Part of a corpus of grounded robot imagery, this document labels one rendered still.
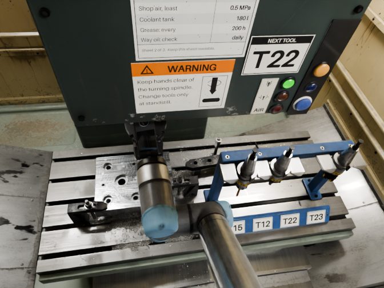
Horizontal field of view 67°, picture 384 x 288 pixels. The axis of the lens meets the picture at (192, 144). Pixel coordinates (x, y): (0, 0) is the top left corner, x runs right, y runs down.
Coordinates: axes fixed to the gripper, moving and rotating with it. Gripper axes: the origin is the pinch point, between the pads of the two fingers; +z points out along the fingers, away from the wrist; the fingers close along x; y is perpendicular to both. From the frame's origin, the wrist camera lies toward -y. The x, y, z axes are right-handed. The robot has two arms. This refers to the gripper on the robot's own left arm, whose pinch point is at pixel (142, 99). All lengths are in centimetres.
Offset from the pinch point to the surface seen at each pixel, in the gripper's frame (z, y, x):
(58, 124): 64, 87, -47
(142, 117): -20.5, -18.5, -1.3
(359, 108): 16, 38, 102
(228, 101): -21.1, -21.2, 13.9
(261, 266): -38, 64, 41
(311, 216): -27, 46, 60
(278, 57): -21.1, -30.4, 20.0
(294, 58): -21.2, -30.2, 22.7
